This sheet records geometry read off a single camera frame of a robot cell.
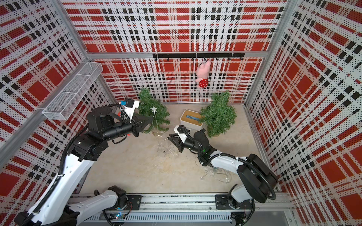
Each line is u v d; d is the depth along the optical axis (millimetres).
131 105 511
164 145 977
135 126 509
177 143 691
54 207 367
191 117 1078
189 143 689
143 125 561
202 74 930
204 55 891
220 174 839
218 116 808
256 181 427
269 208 720
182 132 647
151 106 796
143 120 541
